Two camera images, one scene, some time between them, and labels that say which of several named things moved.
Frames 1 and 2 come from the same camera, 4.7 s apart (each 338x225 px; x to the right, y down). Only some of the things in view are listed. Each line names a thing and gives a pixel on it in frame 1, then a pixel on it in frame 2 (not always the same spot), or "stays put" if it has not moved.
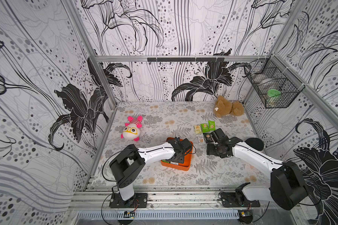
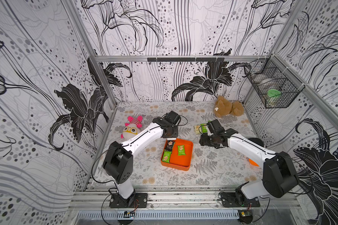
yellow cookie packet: (197, 129) stays put
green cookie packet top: (204, 128) stays put
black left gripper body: (179, 159) -> (172, 132)
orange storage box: (186, 165) stays put
